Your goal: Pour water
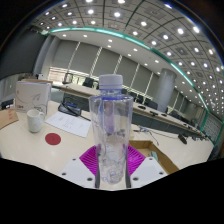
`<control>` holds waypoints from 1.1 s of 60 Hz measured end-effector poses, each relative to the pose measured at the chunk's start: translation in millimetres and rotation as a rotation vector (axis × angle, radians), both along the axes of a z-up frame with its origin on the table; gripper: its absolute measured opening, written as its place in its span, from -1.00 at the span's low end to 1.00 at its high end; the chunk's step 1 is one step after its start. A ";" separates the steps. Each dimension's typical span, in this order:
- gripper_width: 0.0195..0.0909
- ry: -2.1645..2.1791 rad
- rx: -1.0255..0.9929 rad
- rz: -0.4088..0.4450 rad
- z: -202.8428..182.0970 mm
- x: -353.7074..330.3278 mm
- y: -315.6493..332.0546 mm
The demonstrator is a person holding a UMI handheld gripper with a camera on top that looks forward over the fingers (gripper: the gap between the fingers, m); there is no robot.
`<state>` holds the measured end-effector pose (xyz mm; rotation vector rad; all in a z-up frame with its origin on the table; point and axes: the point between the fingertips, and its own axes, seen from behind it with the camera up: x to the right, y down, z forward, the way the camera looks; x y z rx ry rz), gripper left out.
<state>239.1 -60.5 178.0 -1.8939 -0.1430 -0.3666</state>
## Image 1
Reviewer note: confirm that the white paper carton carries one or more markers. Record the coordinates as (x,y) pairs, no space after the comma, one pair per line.
(33,96)

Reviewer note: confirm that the group of ceiling lights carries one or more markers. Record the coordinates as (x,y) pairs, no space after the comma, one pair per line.
(143,24)

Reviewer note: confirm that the flat round red coaster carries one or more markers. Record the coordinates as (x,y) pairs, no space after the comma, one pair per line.
(53,139)

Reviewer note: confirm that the clear plastic water bottle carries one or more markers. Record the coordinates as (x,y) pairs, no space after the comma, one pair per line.
(110,133)

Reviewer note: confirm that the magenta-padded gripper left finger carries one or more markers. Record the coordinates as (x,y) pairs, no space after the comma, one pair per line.
(78,171)

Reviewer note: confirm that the long curved conference desk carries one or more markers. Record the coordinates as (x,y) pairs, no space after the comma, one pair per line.
(156,120)

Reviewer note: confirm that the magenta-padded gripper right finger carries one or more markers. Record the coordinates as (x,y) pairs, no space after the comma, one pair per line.
(146,170)

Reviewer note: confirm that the printed white paper sheet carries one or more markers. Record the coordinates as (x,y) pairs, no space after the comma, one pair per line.
(68,124)

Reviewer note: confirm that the open brown cardboard box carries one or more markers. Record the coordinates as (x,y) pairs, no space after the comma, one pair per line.
(160,156)

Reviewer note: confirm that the row of black office chairs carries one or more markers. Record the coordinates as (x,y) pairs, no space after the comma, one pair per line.
(151,104)

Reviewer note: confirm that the white ceramic mug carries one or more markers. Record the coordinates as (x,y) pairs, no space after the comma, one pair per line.
(34,120)

